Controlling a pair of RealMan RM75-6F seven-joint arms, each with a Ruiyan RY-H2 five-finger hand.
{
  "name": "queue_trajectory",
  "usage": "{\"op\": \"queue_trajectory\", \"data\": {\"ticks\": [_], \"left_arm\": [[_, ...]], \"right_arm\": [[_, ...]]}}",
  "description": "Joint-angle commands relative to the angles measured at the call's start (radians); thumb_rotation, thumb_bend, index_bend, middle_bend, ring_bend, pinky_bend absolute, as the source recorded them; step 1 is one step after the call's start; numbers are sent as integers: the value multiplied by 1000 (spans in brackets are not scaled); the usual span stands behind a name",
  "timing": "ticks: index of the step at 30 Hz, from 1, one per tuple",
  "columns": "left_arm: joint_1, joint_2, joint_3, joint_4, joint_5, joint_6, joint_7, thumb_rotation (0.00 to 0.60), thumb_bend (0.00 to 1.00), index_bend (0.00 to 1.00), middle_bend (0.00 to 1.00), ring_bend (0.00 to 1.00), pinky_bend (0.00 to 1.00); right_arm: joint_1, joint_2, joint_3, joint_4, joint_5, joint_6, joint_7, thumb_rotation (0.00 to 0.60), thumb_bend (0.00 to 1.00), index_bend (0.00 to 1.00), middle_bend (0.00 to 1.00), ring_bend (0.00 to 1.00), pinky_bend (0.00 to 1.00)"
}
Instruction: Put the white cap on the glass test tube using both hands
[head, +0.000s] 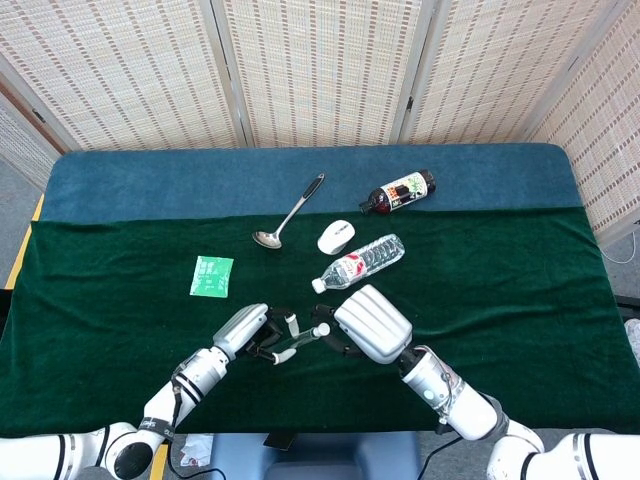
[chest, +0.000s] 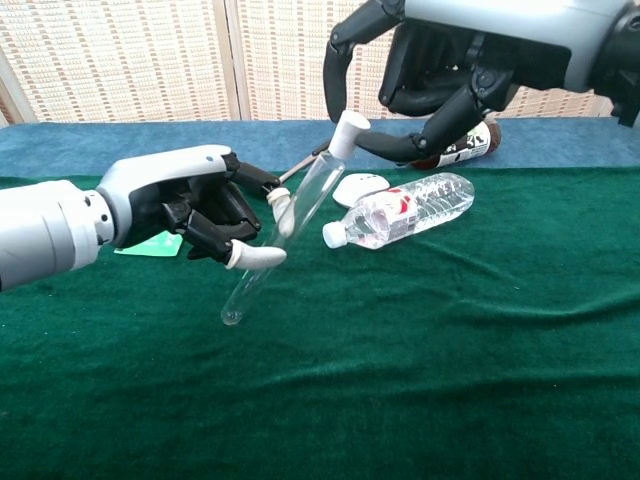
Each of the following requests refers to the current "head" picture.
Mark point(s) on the white computer mouse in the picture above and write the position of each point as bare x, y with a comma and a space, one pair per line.
335, 237

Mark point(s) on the clear glass test tube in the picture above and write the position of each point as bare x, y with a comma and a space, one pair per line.
305, 340

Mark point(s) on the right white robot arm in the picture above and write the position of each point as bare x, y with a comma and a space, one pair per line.
450, 395

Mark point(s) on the dark green velvet cloth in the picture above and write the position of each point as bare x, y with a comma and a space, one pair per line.
100, 340

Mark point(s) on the dark tea bottle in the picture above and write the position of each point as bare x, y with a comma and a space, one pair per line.
400, 191

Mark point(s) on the green sachet packet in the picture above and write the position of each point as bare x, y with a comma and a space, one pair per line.
212, 276

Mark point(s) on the yellow floor tape strip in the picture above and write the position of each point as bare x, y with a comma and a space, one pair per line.
25, 245
161, 467

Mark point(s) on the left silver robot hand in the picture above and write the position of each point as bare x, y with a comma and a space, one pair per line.
240, 330

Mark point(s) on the white plastic object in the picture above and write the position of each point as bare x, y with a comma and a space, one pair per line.
634, 335

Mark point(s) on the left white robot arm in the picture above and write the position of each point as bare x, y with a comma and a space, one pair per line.
200, 372

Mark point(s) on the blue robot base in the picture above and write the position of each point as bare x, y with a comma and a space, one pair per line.
320, 460

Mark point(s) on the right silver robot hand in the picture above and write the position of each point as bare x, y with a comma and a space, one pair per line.
372, 325

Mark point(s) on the woven bamboo screen panel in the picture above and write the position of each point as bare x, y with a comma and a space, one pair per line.
605, 150
22, 145
125, 75
320, 75
500, 75

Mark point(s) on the crumpled white plastic wrap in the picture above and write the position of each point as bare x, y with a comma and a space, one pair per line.
195, 450

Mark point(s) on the clear plastic water bottle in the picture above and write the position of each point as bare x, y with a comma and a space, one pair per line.
360, 262

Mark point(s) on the blue table cover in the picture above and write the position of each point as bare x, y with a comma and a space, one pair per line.
175, 185

